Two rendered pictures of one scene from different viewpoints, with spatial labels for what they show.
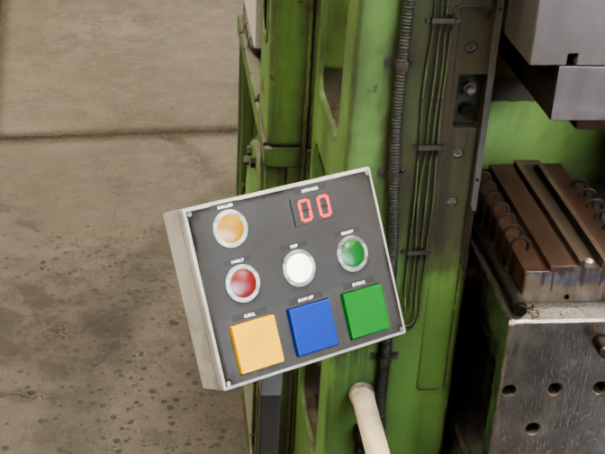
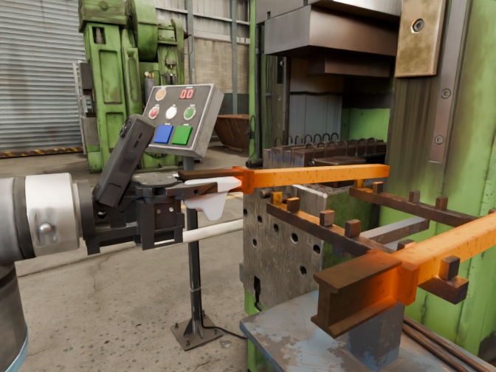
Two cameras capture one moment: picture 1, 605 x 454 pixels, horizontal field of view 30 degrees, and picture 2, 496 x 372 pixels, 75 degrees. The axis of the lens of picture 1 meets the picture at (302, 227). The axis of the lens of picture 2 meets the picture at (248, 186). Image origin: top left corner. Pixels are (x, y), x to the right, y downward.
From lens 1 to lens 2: 203 cm
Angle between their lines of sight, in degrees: 62
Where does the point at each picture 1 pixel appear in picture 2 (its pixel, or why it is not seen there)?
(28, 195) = not seen: hidden behind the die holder
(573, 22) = not seen: outside the picture
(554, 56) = (262, 15)
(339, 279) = (181, 121)
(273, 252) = (167, 105)
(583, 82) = (273, 28)
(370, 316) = (181, 136)
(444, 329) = not seen: hidden behind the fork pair
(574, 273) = (280, 153)
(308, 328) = (160, 133)
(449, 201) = (277, 125)
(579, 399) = (268, 232)
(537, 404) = (255, 226)
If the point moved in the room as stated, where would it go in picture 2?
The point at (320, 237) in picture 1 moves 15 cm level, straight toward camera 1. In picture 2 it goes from (183, 104) to (144, 104)
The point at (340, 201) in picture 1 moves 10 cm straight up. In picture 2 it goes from (196, 94) to (195, 66)
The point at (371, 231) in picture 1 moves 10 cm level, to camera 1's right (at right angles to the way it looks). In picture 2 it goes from (201, 107) to (208, 107)
